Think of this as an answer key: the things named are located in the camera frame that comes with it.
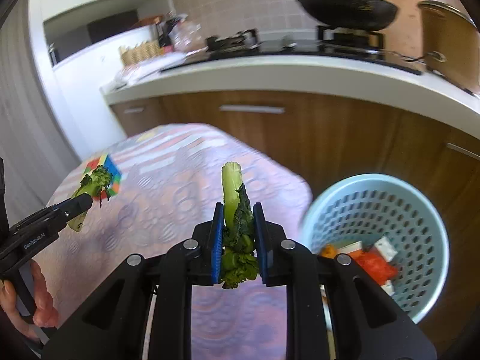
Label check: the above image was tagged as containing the red paper cup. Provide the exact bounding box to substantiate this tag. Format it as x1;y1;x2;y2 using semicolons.
336;241;398;296

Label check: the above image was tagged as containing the orange peel piece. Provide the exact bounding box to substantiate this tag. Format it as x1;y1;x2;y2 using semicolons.
319;244;338;258

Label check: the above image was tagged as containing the wooden kitchen cabinet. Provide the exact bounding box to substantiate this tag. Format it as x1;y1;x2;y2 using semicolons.
112;91;479;351

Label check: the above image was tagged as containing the person's left hand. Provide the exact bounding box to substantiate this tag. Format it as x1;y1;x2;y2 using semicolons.
1;260;59;341

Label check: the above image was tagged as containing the colourful rubik's cube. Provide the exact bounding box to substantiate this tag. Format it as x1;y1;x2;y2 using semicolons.
84;154;122;202

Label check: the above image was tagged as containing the red plastic bag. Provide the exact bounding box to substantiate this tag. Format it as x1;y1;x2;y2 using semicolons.
350;251;398;286

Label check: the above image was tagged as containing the floral pink tablecloth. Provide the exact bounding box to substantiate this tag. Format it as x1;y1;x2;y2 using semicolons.
36;124;312;359

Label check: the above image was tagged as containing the light blue mesh basket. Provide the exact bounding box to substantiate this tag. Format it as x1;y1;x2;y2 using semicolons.
299;174;450;323

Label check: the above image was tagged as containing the white folded cloth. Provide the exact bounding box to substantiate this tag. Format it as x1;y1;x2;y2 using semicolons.
113;52;187;86

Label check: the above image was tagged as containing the wicker basket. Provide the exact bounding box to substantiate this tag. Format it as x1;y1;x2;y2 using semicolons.
119;41;164;67

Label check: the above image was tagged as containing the dark sauce bottle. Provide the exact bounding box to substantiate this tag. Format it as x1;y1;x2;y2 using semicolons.
156;18;176;47

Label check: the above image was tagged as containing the clear plastic bag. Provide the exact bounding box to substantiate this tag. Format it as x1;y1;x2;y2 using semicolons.
169;18;207;54

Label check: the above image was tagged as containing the white countertop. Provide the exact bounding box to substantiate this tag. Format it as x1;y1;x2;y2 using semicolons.
104;55;479;137

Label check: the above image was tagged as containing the black gas stove top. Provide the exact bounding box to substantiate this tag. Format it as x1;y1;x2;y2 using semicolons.
166;25;424;75

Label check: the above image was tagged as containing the brown rice cooker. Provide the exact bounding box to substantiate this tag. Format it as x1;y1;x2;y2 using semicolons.
417;0;479;94

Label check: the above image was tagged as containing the black wok pan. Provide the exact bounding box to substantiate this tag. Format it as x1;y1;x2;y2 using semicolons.
296;0;398;33

